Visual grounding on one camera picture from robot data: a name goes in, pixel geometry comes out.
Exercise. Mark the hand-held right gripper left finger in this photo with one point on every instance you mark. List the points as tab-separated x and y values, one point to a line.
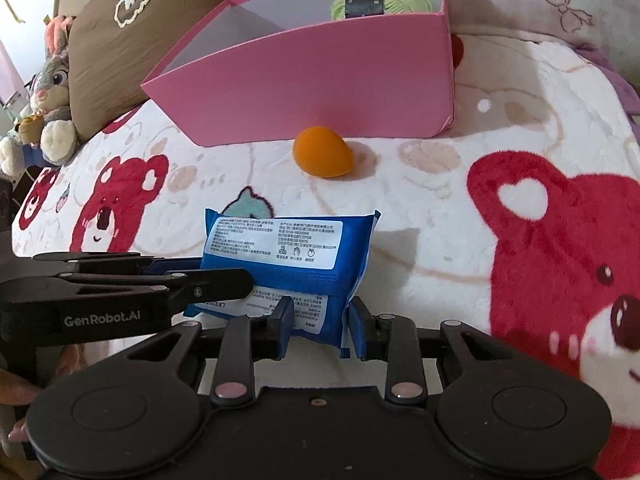
284	327

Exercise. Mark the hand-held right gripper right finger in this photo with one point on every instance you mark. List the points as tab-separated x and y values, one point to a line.
357	332

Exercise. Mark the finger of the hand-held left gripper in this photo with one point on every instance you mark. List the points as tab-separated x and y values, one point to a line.
215	284
125	261

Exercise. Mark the blue wet wipes packet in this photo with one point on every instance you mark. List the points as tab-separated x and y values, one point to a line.
280	240

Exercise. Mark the pink cardboard box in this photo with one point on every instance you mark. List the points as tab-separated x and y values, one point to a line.
325	80

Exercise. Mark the person's left hand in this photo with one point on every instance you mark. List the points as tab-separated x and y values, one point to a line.
20	387

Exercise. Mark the bear printed blanket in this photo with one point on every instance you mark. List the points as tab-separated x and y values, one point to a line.
425	220

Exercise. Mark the small beige plush toy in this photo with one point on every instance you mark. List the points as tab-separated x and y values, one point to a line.
20	135

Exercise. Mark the orange egg-shaped makeup sponge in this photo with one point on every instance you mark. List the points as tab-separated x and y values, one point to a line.
322	152

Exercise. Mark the grey rabbit plush toy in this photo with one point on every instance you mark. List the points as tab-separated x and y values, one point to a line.
52	80

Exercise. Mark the brown pillow with cloud embroidery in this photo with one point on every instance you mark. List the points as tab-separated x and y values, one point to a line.
150	35

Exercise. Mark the green yarn ball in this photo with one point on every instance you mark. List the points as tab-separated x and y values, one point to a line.
405	2

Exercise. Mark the purple cloth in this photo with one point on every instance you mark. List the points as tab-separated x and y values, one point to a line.
629	92

